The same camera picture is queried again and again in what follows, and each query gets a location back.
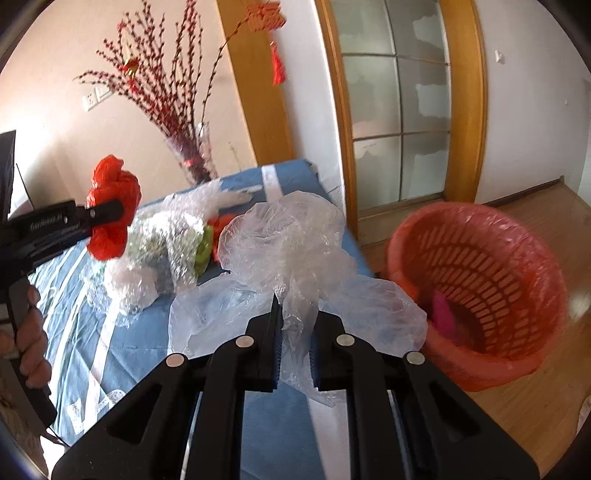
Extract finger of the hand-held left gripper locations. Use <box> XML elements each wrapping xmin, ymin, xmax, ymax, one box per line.
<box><xmin>85</xmin><ymin>198</ymin><xmax>125</xmax><ymax>232</ymax></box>

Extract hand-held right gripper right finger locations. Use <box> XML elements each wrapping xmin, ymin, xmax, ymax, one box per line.
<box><xmin>310</xmin><ymin>310</ymin><xmax>541</xmax><ymax>480</ymax></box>

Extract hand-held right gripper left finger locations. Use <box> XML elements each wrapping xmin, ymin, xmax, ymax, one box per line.
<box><xmin>51</xmin><ymin>294</ymin><xmax>282</xmax><ymax>480</ymax></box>

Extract bubble wrap bundle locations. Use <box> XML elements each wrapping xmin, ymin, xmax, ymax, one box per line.
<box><xmin>81</xmin><ymin>178</ymin><xmax>254</xmax><ymax>325</ymax></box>

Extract clear plastic bag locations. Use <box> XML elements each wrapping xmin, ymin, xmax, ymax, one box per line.
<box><xmin>168</xmin><ymin>191</ymin><xmax>428</xmax><ymax>408</ymax></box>

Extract red plastic lattice basket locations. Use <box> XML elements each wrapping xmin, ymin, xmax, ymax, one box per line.
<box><xmin>385</xmin><ymin>202</ymin><xmax>570</xmax><ymax>392</ymax></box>

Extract red bin liner bag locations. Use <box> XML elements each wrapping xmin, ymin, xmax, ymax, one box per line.
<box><xmin>385</xmin><ymin>202</ymin><xmax>570</xmax><ymax>393</ymax></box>

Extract person's left hand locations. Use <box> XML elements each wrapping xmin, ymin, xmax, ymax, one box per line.
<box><xmin>0</xmin><ymin>285</ymin><xmax>54</xmax><ymax>389</ymax></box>

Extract black speaker box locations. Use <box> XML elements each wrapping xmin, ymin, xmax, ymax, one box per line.
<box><xmin>0</xmin><ymin>130</ymin><xmax>17</xmax><ymax>221</ymax></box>

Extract clear glass vase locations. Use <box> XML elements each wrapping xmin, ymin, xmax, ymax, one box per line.
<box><xmin>165</xmin><ymin>121</ymin><xmax>219</xmax><ymax>188</ymax></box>

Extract blue striped tablecloth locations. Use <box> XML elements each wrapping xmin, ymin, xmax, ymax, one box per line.
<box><xmin>28</xmin><ymin>158</ymin><xmax>376</xmax><ymax>480</ymax></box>

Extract pink wrapper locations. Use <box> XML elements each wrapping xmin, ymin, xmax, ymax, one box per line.
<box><xmin>431</xmin><ymin>295</ymin><xmax>468</xmax><ymax>343</ymax></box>

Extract red berry branches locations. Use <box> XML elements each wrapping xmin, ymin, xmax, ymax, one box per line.
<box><xmin>73</xmin><ymin>0</ymin><xmax>262</xmax><ymax>185</ymax></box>

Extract frosted glass sliding door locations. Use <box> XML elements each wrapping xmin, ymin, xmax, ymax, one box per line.
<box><xmin>330</xmin><ymin>0</ymin><xmax>452</xmax><ymax>219</ymax></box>

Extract white wall socket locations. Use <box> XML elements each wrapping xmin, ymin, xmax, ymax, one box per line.
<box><xmin>82</xmin><ymin>85</ymin><xmax>114</xmax><ymax>112</ymax></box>

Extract black cable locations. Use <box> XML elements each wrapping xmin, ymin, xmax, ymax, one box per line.
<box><xmin>41</xmin><ymin>427</ymin><xmax>71</xmax><ymax>448</ymax></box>

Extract red knot wall hanging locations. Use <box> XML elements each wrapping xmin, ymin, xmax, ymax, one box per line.
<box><xmin>245</xmin><ymin>0</ymin><xmax>288</xmax><ymax>87</ymax></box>

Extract wooden door frame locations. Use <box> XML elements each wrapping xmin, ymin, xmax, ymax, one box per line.
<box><xmin>217</xmin><ymin>0</ymin><xmax>489</xmax><ymax>232</ymax></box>

